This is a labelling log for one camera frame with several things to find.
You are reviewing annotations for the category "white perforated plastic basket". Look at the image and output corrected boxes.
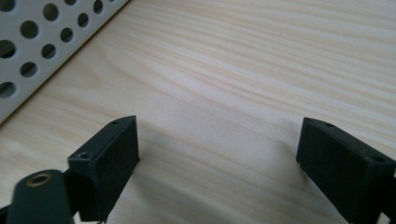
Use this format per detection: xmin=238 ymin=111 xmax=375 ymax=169
xmin=0 ymin=0 xmax=130 ymax=125

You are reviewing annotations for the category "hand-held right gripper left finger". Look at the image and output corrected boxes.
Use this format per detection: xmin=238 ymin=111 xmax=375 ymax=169
xmin=67 ymin=115 xmax=140 ymax=223

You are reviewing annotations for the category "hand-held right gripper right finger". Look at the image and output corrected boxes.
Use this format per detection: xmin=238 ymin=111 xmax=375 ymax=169
xmin=295 ymin=117 xmax=396 ymax=224

